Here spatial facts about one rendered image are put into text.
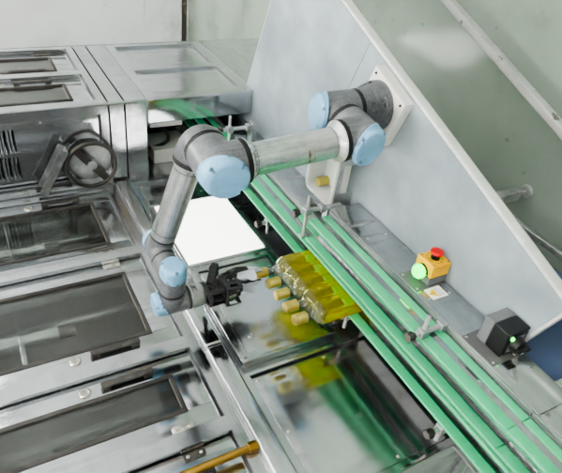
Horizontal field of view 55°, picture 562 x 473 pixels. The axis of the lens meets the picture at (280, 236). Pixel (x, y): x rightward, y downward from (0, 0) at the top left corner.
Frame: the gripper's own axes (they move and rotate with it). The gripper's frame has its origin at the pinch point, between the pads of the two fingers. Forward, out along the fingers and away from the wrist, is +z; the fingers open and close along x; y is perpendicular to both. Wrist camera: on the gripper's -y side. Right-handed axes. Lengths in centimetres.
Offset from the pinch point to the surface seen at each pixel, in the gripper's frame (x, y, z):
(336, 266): 6.3, 12.1, 22.0
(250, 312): -12.6, 3.6, -2.8
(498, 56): 62, -12, 97
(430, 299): 15, 44, 31
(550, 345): 12, 69, 53
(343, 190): 18.7, -11.0, 38.0
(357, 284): 6.1, 22.3, 23.4
